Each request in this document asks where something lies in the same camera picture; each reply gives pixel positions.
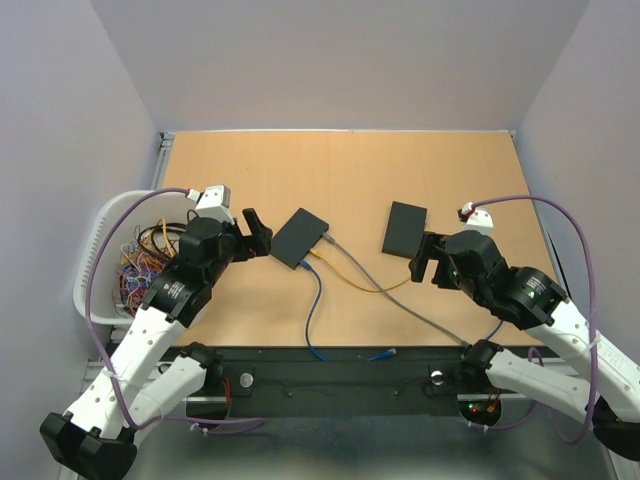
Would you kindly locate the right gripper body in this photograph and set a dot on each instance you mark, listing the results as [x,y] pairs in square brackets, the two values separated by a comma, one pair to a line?
[447,275]

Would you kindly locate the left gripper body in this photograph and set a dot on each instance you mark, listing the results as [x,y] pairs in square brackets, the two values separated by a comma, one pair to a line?
[243,250]

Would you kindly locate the black network switch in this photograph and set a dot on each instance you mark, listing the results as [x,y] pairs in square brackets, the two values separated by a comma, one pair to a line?
[404,230]
[297,237]

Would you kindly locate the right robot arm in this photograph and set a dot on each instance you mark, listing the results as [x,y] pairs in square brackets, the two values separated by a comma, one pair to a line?
[604,390]

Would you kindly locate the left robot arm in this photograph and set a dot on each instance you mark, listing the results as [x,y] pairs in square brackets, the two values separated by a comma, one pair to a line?
[98,435]

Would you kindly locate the white plastic bin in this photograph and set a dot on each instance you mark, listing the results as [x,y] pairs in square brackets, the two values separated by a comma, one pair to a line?
[103,269]

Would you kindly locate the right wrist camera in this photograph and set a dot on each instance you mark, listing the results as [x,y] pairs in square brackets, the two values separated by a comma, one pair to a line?
[475,219]

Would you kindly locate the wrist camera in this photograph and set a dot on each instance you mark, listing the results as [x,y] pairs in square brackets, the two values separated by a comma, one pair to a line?
[213,202]
[475,219]

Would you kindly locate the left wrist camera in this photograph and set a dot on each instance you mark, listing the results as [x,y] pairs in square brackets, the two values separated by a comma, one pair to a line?
[213,202]

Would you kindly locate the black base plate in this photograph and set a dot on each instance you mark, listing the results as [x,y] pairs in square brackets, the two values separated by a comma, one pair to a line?
[289,382]

